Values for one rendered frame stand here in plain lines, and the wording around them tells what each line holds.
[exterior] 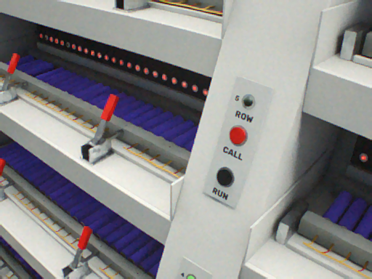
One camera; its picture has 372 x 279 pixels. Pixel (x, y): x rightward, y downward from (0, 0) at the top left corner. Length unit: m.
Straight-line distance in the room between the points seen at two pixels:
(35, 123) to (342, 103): 0.47
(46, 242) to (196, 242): 0.35
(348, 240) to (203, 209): 0.16
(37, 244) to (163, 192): 0.30
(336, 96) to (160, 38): 0.21
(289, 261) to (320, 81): 0.18
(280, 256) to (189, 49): 0.24
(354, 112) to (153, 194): 0.26
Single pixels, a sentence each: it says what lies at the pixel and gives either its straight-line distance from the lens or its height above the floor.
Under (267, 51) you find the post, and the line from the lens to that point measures 0.38.
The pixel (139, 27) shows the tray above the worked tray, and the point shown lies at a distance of 0.48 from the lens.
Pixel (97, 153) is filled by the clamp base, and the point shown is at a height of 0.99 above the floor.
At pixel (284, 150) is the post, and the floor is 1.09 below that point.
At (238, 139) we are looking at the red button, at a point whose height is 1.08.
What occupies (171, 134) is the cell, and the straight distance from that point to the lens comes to 0.57.
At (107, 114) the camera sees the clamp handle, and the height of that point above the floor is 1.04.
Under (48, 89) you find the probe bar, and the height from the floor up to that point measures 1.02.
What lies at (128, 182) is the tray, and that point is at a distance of 0.51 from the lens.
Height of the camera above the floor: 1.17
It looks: 19 degrees down
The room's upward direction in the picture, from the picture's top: 16 degrees clockwise
